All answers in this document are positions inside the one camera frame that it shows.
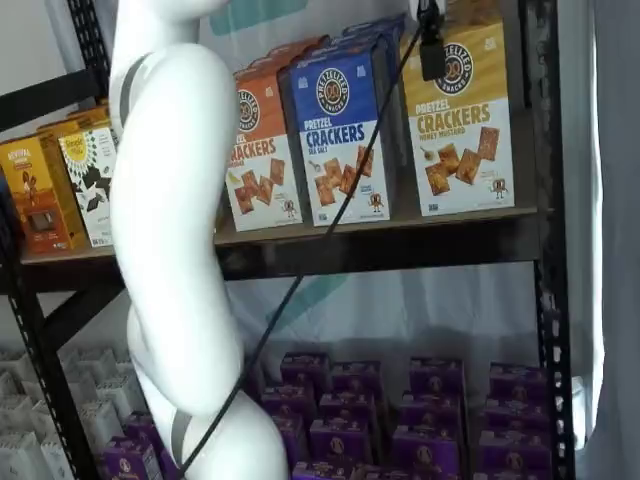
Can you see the purple Annie's box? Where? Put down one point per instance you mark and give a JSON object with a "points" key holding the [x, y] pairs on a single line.
{"points": [[130, 460], [325, 471], [514, 415], [292, 440], [349, 411], [426, 450], [145, 430], [341, 441], [356, 380], [431, 410], [517, 382], [290, 405], [510, 452], [437, 375], [305, 372]]}

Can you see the white carton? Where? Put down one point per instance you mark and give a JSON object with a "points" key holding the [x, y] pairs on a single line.
{"points": [[100, 425], [102, 367], [22, 457], [17, 417], [122, 400]]}

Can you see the black metal shelf rack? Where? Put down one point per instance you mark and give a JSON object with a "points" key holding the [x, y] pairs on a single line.
{"points": [[375, 256]]}

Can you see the blue white pretzel crackers box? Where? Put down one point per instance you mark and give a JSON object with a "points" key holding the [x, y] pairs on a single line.
{"points": [[350, 42], [375, 25], [340, 160]]}

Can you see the wooden shelf board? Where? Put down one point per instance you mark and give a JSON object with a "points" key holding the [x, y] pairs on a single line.
{"points": [[450, 221]]}

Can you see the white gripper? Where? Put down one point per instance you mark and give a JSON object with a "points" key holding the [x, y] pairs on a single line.
{"points": [[425, 5]]}

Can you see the orange white pretzel crackers box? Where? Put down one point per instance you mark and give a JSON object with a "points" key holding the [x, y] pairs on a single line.
{"points": [[272, 62], [265, 175], [300, 46]]}

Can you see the yellow white pretzel crackers box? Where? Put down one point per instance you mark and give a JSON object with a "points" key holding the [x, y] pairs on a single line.
{"points": [[460, 150]]}

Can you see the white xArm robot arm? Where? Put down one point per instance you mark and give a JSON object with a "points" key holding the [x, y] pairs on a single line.
{"points": [[170, 200]]}

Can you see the orange snack box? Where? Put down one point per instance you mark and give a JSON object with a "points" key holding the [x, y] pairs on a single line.
{"points": [[40, 200], [75, 131]]}

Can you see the Simple Mills sweet thins box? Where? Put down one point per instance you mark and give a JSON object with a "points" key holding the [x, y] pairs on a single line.
{"points": [[92, 190]]}

